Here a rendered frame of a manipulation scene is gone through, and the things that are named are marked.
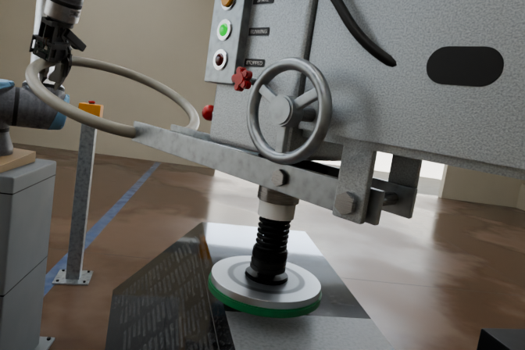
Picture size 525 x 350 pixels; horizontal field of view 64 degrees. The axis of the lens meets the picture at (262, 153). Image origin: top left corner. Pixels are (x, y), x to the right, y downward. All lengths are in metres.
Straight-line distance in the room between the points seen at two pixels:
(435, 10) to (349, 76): 0.13
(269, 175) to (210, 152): 0.17
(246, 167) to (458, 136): 0.39
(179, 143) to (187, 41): 6.77
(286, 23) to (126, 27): 7.20
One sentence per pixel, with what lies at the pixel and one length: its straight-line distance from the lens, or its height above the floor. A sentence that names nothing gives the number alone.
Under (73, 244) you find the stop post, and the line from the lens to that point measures 2.84.
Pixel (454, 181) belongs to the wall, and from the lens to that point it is 9.00.
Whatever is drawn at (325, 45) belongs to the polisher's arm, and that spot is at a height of 1.31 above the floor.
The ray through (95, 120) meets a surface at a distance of 1.09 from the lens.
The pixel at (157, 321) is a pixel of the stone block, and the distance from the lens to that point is 1.01.
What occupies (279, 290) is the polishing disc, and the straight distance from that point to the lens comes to 0.80.
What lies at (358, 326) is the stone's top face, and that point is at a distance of 0.87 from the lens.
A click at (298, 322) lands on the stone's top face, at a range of 0.83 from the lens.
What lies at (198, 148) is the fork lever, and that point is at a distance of 0.88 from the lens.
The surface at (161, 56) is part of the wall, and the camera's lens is 7.68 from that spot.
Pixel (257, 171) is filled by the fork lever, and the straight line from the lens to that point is 0.76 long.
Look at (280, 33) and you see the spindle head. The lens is 0.68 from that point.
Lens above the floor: 1.20
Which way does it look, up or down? 6 degrees down
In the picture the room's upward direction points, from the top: 9 degrees clockwise
